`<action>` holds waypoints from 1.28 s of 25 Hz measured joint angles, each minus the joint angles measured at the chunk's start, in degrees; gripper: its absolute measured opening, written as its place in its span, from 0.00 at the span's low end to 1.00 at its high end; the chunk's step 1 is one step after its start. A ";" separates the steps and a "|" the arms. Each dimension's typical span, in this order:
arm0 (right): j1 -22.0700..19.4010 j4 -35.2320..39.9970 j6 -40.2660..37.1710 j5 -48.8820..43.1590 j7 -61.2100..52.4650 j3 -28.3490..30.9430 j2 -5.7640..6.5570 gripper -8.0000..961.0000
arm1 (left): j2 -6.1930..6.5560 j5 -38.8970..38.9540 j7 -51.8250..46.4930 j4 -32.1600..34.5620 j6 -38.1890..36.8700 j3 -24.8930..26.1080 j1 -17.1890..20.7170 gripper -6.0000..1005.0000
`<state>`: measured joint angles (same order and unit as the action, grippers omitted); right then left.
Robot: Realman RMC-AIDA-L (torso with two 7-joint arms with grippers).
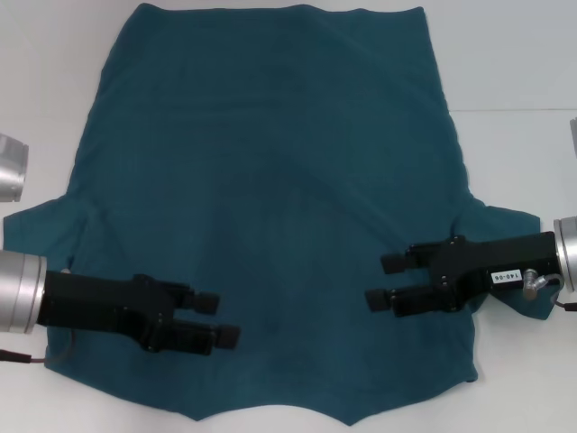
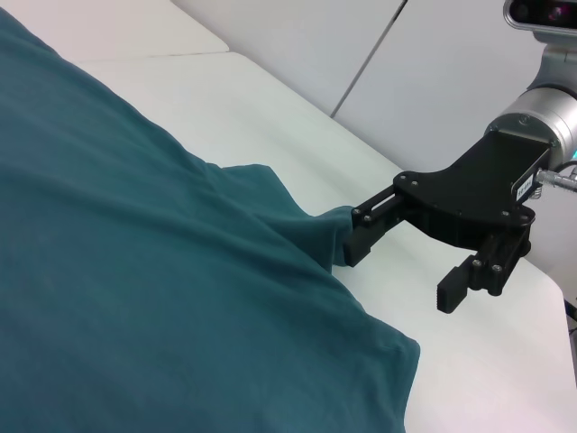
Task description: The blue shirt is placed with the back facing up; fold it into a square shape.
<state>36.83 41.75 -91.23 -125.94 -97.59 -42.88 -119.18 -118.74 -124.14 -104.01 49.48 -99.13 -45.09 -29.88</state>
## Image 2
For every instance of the teal blue t-shirt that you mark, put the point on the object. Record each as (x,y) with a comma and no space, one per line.
(135,252)

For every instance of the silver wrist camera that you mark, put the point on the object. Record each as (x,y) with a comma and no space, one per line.
(536,15)

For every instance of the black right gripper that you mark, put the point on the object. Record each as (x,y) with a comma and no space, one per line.
(478,194)

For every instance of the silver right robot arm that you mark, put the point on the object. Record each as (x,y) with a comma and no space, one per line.
(536,113)

